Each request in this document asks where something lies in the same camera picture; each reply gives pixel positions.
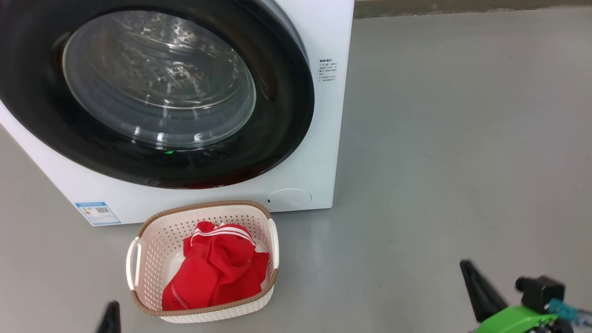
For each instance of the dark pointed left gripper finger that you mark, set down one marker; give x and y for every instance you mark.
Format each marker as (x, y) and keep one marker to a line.
(110, 321)

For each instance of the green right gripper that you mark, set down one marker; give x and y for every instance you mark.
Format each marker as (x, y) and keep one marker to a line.
(513, 321)

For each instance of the red garment with white stripes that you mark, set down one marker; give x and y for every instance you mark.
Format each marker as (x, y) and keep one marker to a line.
(217, 273)

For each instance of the black round glass washer door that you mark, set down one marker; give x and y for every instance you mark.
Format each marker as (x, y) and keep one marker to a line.
(277, 138)

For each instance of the white perforated basket brown rim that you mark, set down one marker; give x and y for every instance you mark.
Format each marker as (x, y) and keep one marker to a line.
(157, 240)

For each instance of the white front-load washing machine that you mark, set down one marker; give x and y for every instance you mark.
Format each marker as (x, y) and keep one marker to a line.
(323, 138)

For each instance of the blue energy label sticker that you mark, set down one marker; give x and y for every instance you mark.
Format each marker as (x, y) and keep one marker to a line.
(98, 213)

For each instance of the round white filter cover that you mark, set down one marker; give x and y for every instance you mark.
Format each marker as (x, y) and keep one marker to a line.
(289, 199)

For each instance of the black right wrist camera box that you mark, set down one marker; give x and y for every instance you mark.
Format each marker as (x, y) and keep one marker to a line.
(541, 293)

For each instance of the teal right camera connector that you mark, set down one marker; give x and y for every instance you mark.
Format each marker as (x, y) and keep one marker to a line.
(562, 309)

